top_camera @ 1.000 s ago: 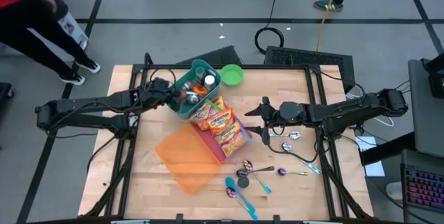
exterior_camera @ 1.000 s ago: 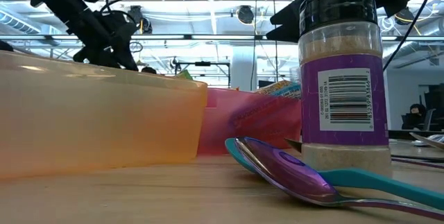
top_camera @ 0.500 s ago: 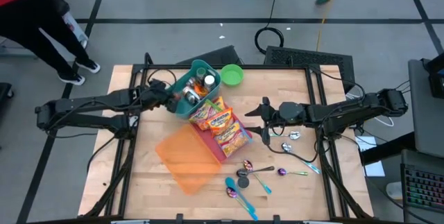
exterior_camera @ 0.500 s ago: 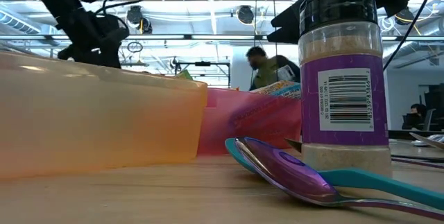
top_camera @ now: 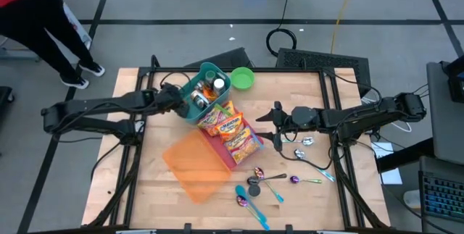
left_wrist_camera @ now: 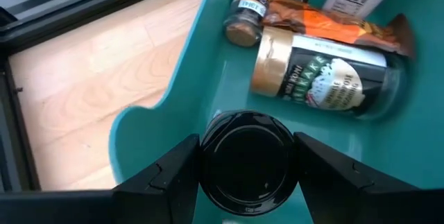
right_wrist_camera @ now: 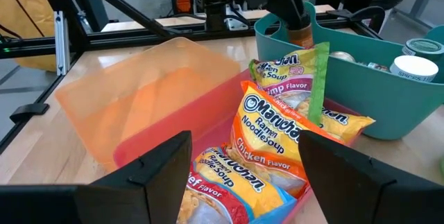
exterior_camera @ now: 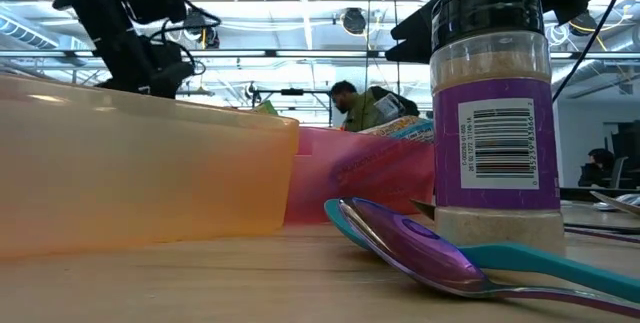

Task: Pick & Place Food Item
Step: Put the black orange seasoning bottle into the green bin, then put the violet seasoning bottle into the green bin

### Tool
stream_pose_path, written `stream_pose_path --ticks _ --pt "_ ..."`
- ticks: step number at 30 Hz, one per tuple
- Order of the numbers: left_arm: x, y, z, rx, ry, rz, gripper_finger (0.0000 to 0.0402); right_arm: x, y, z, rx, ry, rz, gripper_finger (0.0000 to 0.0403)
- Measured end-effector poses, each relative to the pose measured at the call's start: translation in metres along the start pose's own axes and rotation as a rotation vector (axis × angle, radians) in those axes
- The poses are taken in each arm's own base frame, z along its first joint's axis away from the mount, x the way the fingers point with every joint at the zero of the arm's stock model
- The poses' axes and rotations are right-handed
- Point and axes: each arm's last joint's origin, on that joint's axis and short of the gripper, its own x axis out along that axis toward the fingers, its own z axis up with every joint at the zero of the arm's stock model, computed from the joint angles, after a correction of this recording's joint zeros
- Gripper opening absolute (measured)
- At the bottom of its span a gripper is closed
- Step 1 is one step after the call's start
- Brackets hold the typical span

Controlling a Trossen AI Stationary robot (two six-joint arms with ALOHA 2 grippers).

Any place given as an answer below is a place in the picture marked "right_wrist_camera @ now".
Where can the black aluminium table frame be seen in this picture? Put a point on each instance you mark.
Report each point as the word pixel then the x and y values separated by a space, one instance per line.
pixel 138 36

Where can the shrimp flavor ramen packet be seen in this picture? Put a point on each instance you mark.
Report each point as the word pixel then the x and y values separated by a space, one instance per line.
pixel 288 75

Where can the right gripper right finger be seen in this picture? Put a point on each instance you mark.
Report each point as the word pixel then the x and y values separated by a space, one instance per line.
pixel 374 199

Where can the orange translucent plastic bin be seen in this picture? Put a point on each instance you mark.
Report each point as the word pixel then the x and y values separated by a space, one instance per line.
pixel 138 88

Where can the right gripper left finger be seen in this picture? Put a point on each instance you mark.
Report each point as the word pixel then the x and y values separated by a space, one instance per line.
pixel 104 203

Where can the beef flavor ramen packet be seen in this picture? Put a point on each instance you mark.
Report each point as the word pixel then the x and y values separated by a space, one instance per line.
pixel 236 179

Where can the tan cardboard box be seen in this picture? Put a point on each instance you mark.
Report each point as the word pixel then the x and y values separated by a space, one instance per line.
pixel 24 16

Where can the yellow ramen noodle packet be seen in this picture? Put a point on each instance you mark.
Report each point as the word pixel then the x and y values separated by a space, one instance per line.
pixel 347 123

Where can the white lid spice jar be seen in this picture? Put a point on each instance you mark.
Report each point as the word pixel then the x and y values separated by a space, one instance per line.
pixel 412 68

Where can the green lid spice jar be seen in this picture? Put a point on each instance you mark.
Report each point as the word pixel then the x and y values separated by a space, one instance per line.
pixel 425 45

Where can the pink translucent plastic bin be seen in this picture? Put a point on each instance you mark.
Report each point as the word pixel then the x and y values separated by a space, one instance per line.
pixel 208 113

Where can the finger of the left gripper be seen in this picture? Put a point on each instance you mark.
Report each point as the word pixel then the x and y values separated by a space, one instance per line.
pixel 303 9
pixel 282 16

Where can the chicken flavor ramen packet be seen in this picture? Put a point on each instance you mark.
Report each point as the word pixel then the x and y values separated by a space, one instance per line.
pixel 270 130

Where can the orange spice jar black lid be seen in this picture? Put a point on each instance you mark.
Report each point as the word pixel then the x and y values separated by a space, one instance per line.
pixel 301 36

